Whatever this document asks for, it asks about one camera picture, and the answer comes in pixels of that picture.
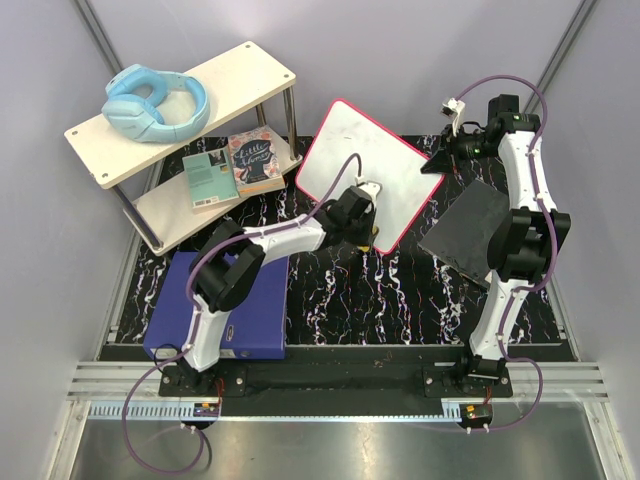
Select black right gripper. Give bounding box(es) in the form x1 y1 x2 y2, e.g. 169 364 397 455
420 125 495 177

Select yellow whiteboard eraser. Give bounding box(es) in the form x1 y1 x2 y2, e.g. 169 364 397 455
358 225 379 253

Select pink framed whiteboard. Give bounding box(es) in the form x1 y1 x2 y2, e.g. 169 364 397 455
296 99 444 255

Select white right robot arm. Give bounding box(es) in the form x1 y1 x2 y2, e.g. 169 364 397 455
421 94 571 397

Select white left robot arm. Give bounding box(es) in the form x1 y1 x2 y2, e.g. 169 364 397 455
172 181 382 396

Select black notebook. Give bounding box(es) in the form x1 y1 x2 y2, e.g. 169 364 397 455
419 180 509 289

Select Little Women book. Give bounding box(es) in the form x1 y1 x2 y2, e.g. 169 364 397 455
228 126 285 198

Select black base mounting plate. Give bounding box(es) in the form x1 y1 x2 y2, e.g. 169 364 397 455
159 345 513 411

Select teal paperback book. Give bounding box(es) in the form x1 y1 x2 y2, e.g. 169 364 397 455
182 147 239 212

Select light blue headphones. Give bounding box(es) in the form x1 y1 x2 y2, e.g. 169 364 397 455
101 64 211 144

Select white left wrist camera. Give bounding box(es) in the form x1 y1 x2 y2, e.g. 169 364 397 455
355 176 383 213

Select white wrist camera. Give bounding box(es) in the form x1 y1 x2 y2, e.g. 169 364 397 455
441 98 466 137
355 176 383 213

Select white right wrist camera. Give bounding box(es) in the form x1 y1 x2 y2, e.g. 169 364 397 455
441 98 466 137

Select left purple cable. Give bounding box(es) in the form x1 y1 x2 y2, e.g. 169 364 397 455
119 152 364 476

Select purple cable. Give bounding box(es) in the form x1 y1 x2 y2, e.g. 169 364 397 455
452 73 559 434
119 152 364 476

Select blue ring binder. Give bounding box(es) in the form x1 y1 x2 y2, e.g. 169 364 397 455
143 252 289 360

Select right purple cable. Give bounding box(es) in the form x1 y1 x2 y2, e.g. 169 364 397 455
452 73 559 434

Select slotted cable duct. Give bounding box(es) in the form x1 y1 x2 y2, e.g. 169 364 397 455
88 399 493 423

